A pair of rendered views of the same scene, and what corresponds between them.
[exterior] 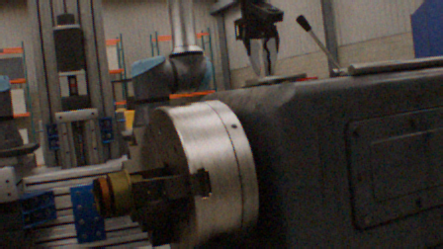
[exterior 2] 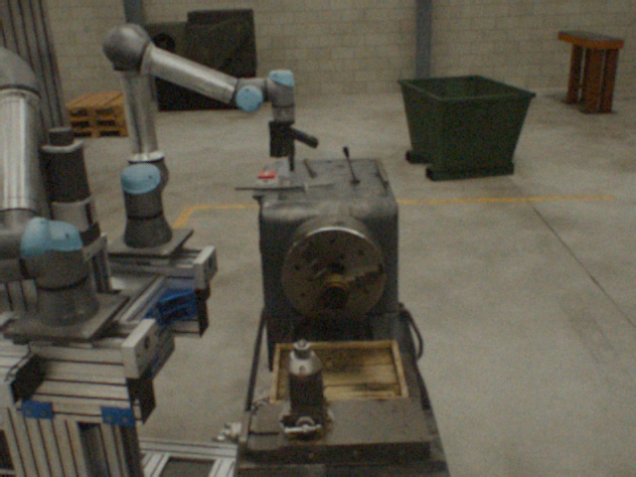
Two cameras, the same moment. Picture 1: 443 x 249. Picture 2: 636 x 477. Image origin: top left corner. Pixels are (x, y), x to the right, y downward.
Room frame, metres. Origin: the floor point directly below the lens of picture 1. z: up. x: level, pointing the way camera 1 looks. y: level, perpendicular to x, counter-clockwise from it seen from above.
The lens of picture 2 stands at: (0.25, 1.78, 1.92)
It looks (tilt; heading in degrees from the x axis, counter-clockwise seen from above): 22 degrees down; 294
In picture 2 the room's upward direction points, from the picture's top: 2 degrees counter-clockwise
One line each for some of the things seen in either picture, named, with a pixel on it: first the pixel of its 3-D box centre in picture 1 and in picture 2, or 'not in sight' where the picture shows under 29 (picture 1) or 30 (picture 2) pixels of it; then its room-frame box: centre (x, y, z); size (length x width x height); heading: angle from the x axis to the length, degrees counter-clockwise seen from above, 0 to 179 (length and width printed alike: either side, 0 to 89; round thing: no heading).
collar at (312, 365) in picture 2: not in sight; (302, 360); (0.81, 0.66, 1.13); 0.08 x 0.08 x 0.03
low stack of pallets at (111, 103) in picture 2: not in sight; (105, 113); (6.86, -5.62, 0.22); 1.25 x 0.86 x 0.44; 115
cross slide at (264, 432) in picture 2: not in sight; (333, 429); (0.75, 0.64, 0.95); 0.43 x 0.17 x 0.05; 24
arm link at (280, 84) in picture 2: not in sight; (280, 88); (1.22, -0.11, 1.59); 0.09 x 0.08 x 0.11; 28
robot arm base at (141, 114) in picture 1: (153, 113); (146, 225); (1.55, 0.22, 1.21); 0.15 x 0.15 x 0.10
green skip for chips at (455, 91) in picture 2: not in sight; (459, 127); (1.66, -4.98, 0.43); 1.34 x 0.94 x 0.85; 124
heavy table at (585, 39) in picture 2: not in sight; (584, 70); (0.67, -8.98, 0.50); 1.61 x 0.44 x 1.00; 112
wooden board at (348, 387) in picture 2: not in sight; (337, 375); (0.86, 0.34, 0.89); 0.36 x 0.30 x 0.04; 24
